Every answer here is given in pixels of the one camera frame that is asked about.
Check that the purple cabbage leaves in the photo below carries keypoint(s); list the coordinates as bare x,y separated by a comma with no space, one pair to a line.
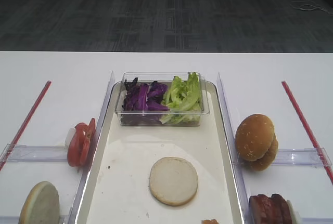
143,96

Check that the clear long rail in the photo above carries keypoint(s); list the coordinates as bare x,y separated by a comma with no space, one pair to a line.
73,214
243,201

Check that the clear right far crossbar rail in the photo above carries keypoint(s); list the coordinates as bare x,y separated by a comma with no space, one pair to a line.
316,157

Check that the small meat scrap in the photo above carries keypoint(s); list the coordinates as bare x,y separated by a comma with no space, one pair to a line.
209,221

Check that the green lettuce leaves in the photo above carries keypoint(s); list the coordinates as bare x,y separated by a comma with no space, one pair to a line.
183,96

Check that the clear left long rail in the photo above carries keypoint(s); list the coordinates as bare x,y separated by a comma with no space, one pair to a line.
73,214

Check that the sesame top bun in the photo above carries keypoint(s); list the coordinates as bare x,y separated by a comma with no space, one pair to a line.
254,137

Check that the right red plastic strip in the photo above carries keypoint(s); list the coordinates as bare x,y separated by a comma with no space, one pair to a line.
307,125

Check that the bun slice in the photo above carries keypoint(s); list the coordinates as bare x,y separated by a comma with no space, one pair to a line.
173,181

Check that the left red plastic strip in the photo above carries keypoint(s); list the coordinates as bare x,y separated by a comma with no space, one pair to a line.
26,122

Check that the clear plastic salad box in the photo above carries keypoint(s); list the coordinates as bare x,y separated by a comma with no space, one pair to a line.
152,118

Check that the clear right long rail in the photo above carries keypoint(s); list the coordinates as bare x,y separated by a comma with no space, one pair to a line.
243,201

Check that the red plastic strip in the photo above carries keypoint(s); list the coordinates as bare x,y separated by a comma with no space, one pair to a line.
26,122
307,125

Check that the brown meat patties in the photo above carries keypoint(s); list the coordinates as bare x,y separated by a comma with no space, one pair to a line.
274,209

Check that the clear right near crossbar rail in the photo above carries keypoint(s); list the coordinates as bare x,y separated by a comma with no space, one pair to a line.
317,220

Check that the left bun half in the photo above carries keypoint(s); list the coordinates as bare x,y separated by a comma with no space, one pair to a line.
42,205

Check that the red tomato slices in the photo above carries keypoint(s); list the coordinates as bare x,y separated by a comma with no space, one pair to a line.
80,143

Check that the white metal tray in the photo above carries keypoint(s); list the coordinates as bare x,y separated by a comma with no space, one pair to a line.
117,188

